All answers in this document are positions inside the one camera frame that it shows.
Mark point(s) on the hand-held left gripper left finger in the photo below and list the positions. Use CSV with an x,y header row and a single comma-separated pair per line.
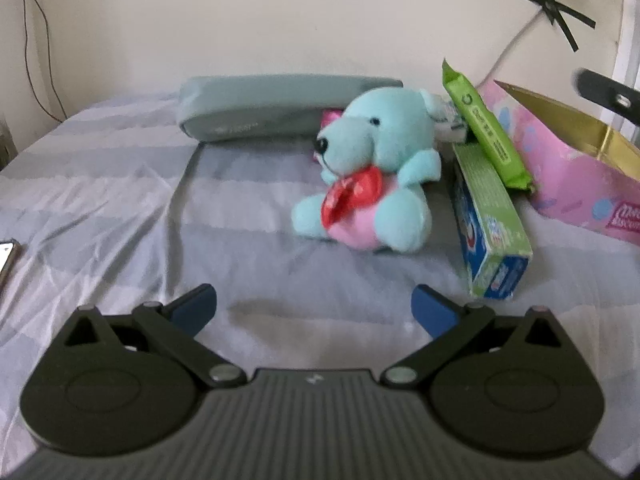
x,y
195,306

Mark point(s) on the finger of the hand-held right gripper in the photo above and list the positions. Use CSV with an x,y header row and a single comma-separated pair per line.
x,y
605,92

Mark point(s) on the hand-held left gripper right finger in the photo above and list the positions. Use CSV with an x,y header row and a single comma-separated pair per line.
x,y
434,310

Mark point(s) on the green blue toothpaste box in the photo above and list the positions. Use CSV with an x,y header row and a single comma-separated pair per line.
x,y
487,230

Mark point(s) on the pink tin box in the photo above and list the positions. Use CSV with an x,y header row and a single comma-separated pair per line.
x,y
565,180

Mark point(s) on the green wet wipes packet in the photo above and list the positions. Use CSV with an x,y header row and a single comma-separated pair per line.
x,y
487,130

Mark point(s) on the teal plush bear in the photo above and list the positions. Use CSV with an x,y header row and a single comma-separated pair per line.
x,y
360,130

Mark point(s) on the black tape cross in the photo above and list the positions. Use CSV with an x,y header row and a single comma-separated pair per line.
x,y
550,7

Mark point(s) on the silver foil packet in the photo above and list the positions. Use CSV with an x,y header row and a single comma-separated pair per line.
x,y
447,120

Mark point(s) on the smartphone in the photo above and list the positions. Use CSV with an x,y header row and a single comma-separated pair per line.
x,y
7,260

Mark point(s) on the white window frame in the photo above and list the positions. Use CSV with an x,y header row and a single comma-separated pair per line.
x,y
625,55

